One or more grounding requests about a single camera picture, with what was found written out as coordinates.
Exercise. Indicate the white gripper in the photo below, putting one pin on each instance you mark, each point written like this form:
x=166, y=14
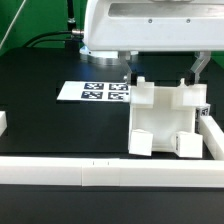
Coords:
x=156, y=25

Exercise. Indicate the white chair seat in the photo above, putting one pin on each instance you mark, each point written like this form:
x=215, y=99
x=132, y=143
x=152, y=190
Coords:
x=162, y=122

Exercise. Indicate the white tagged cube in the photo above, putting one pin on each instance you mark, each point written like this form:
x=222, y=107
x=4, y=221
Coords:
x=202, y=111

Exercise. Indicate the white chair back frame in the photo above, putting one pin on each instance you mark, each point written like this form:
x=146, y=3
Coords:
x=147, y=94

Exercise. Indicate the black vertical pole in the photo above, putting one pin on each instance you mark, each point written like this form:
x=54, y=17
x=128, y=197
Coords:
x=71, y=23

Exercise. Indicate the white marker base plate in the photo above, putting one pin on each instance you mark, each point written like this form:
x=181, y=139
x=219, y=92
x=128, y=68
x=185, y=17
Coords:
x=93, y=91

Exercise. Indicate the white U-shaped obstacle wall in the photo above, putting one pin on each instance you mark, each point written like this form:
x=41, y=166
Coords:
x=112, y=172

